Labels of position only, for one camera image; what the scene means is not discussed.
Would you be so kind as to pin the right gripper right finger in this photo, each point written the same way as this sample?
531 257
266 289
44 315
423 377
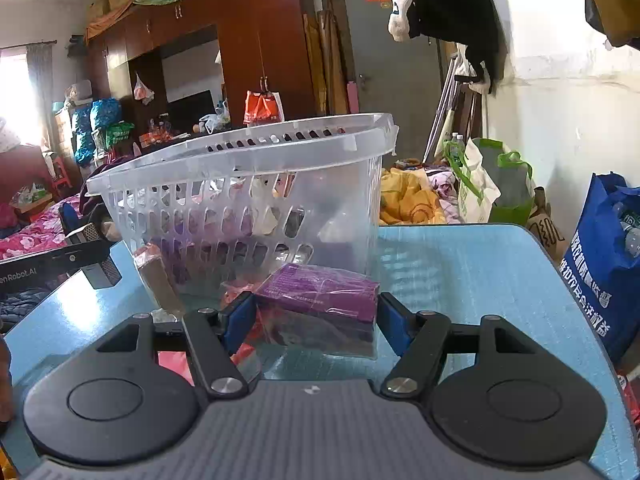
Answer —
418 339

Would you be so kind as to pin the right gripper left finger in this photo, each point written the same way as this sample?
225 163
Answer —
212 338

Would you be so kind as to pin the purple box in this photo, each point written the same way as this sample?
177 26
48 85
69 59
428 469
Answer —
318 308

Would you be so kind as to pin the white plastic basket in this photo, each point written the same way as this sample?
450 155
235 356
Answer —
234 206

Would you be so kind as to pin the red crumpled wrapper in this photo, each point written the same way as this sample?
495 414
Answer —
175 358

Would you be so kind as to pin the yellow orange blanket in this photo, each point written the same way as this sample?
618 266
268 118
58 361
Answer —
407 199

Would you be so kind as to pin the green white tote bag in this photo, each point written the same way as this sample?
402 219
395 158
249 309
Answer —
496 184

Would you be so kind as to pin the blue shopping bag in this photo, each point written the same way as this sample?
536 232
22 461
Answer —
600 269

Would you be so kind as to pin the orange white plastic bag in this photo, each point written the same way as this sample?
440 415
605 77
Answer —
262 108

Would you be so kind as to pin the dark red wooden wardrobe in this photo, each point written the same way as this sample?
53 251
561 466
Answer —
262 44

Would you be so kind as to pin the grey metal door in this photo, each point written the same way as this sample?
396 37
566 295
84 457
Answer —
403 79

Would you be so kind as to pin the metal crutches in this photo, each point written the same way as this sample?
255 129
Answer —
446 101

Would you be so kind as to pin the white black hanging garment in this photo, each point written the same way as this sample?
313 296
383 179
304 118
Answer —
473 24

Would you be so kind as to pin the brown hanging bag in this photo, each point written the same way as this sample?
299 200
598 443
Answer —
612 5

